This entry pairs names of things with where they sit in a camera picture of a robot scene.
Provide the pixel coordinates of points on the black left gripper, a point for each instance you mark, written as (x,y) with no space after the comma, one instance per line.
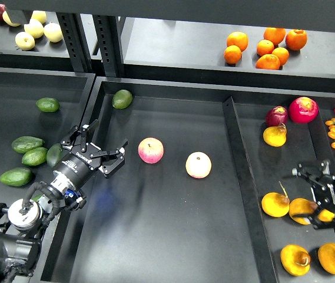
(77,166)

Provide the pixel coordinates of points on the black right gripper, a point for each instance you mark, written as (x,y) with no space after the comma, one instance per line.
(322,182)

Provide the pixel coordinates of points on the dark green avocado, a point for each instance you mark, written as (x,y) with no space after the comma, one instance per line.
(54,155)
(37,198)

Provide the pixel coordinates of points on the yellow pear brown stem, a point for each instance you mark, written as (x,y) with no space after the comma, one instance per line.
(295,260)

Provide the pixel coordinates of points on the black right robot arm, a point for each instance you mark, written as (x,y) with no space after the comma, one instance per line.
(322,184)

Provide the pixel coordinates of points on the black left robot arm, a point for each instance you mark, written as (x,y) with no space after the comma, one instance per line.
(24,223)

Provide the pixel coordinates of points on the dark green avocado upright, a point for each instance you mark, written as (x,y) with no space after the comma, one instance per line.
(54,155)

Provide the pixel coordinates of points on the green avocado middle cluster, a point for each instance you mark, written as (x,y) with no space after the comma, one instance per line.
(35,156)

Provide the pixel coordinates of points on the green avocado cluster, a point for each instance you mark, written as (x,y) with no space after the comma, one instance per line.
(35,156)
(24,144)

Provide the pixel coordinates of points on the light green avocado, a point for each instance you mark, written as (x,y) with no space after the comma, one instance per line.
(122,99)

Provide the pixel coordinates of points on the green avocado far left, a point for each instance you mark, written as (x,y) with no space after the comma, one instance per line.
(48,104)

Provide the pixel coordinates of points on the green avocado upper cluster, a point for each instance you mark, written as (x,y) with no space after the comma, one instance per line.
(24,144)

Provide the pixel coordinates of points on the green avocado lower left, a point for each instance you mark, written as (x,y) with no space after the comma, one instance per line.
(17,177)

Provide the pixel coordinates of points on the pink red apple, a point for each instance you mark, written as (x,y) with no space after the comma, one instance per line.
(150,150)

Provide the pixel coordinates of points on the black left tray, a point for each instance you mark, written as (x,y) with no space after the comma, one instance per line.
(20,89)

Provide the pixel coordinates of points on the black tray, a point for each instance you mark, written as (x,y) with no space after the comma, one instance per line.
(20,89)
(154,222)

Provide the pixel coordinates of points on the bright red apple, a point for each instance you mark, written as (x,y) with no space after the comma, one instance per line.
(303,110)

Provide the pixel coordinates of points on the black tray divider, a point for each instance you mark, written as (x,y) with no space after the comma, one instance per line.
(262,255)

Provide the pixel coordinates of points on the dark red apple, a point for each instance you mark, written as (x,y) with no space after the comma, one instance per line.
(276,116)

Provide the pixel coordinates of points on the pale yellow pink apple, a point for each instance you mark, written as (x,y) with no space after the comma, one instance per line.
(198,165)

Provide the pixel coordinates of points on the black centre tray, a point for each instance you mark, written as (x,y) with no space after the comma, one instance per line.
(154,222)

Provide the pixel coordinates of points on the pale yellow apple right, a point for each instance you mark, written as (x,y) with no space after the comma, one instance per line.
(53,32)

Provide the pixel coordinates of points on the pale yellow apple front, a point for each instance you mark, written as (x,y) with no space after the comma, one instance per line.
(24,41)

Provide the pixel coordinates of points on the pale yellow apple middle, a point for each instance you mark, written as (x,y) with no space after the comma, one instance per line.
(34,28)

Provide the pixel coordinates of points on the pale yellow apple back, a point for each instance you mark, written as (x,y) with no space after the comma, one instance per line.
(40,16)

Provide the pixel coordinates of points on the orange bottom front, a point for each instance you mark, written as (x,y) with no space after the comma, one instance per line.
(268,62)

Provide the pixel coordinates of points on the orange right small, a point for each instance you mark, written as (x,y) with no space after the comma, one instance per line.
(282,54)

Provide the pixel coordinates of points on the orange small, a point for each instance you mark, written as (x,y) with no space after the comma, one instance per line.
(282,54)
(264,47)

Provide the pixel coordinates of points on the pale yellow apple hidden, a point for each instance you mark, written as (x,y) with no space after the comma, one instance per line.
(7,19)

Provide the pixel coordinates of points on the orange top right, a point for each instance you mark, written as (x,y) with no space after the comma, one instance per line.
(296,39)

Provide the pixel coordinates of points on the orange centre small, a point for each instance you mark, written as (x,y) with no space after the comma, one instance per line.
(264,47)

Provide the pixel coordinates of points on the orange top middle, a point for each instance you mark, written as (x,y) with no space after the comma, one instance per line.
(275,35)

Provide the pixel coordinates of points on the orange lower left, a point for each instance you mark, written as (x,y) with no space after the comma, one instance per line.
(232,54)

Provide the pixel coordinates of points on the black shelf upright post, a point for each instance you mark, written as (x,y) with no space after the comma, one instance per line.
(108,31)

